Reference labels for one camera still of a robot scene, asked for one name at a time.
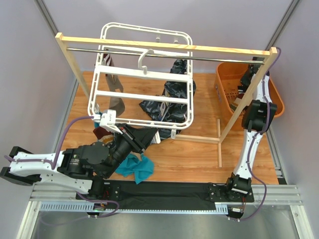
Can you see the dark patterned shorts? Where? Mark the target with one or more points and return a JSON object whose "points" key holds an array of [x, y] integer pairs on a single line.
{"points": [[170, 112]]}

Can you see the teal towel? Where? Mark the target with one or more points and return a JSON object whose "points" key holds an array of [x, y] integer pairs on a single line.
{"points": [[141, 170]]}

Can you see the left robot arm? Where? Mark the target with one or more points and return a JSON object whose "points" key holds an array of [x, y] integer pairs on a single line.
{"points": [[81, 169]]}

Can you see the wooden clothes rack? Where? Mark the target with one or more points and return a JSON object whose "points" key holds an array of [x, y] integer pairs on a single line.
{"points": [[164, 50]]}

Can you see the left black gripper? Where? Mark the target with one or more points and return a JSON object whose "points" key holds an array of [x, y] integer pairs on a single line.
{"points": [[133, 139]]}

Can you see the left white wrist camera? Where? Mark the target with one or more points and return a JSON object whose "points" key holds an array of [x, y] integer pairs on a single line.
{"points": [[107, 121]]}

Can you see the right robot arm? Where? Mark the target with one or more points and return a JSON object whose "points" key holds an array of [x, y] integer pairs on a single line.
{"points": [[256, 121]]}

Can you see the orange laundry basket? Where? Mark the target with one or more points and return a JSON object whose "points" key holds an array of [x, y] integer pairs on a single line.
{"points": [[228, 76]]}

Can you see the beige maroon-cuffed sock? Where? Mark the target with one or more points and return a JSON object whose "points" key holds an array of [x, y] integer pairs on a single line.
{"points": [[105, 136], [113, 82]]}

